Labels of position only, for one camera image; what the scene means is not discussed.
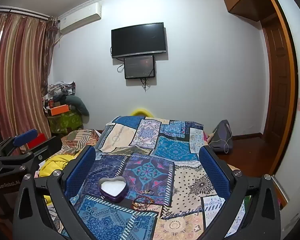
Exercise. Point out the yellow cloth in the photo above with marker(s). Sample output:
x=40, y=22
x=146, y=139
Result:
x=52, y=166

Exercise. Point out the wooden overhead cabinet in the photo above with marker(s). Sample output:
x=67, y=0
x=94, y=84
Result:
x=245, y=0

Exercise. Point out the grey bag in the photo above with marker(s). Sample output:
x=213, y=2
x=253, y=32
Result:
x=223, y=135

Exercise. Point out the black wall television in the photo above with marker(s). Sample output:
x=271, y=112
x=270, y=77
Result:
x=138, y=40

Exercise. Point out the orange box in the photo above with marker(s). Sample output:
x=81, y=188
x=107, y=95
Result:
x=58, y=110

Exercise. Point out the grey-green cushion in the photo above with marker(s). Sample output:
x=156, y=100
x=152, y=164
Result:
x=80, y=106

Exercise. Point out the white air conditioner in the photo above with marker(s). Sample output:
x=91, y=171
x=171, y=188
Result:
x=80, y=17

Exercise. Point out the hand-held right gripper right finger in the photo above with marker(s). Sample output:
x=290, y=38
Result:
x=215, y=170

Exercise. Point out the yellow plastic tub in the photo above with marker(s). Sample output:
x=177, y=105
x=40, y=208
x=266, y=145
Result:
x=141, y=111

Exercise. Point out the pile of clothes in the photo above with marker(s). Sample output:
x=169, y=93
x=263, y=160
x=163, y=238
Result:
x=60, y=90

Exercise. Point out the striped curtain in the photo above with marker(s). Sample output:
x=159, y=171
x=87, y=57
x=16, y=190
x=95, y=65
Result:
x=17, y=75

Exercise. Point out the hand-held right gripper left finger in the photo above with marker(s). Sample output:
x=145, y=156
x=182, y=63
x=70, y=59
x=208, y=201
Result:
x=81, y=166

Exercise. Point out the patchwork printed blanket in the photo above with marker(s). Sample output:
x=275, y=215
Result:
x=150, y=170

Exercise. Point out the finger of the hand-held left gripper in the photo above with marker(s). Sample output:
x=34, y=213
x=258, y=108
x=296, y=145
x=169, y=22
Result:
x=25, y=136
x=43, y=150

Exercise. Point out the small black monitor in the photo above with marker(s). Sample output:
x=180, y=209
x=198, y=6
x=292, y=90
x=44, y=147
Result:
x=139, y=67

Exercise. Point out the striped beige blanket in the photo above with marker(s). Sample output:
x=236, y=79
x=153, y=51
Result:
x=77, y=137

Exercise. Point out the red box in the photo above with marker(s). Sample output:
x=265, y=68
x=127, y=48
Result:
x=38, y=140

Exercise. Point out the wooden door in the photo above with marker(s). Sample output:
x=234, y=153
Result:
x=277, y=85

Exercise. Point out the purple heart-shaped tin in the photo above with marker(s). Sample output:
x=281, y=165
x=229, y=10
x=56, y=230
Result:
x=115, y=198

